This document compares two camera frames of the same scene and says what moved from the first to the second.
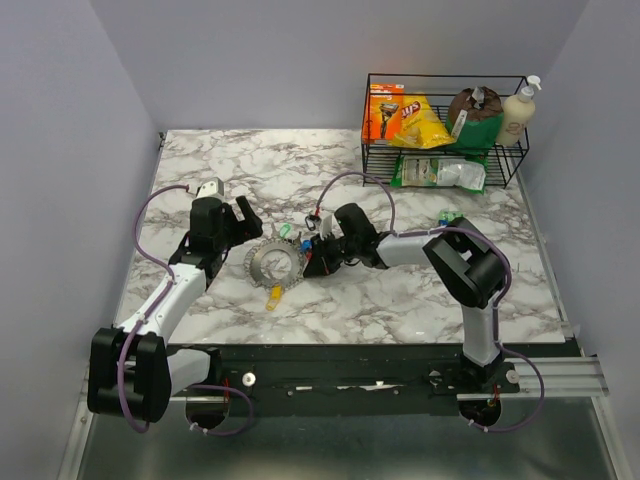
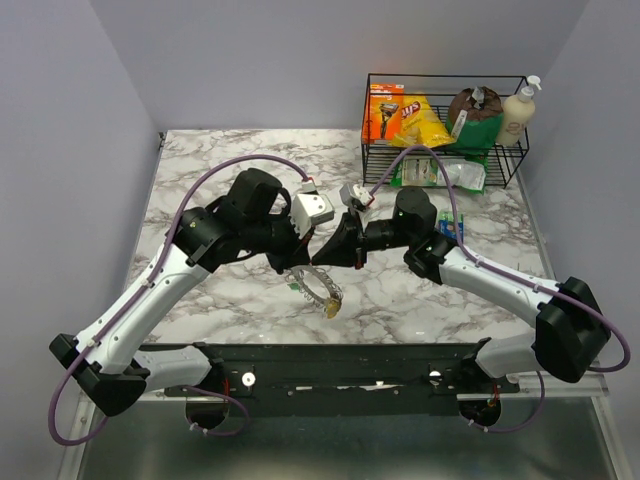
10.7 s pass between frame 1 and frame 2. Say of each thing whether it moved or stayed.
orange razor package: stayed
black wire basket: stayed
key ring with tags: moved
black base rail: stayed
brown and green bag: stayed
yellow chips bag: stayed
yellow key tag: moved
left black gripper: moved
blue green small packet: stayed
